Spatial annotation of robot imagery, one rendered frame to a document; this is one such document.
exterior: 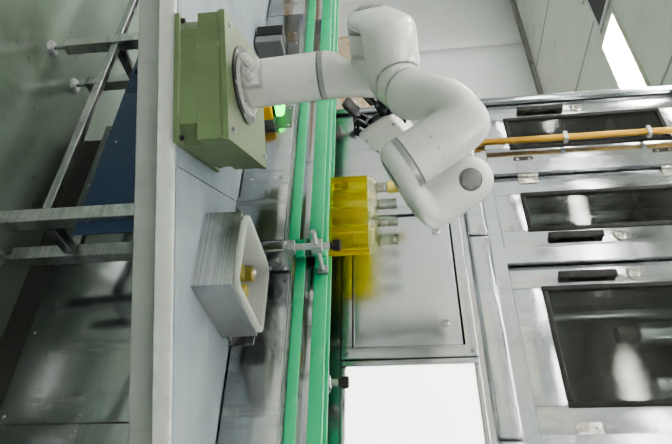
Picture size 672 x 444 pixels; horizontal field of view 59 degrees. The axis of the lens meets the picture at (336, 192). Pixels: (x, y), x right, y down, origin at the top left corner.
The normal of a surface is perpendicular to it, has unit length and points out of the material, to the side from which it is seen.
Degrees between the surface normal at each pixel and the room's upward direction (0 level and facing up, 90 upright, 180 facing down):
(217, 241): 90
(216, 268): 90
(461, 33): 90
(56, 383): 90
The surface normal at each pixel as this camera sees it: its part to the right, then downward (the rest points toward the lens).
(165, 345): -0.11, -0.18
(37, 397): -0.11, -0.62
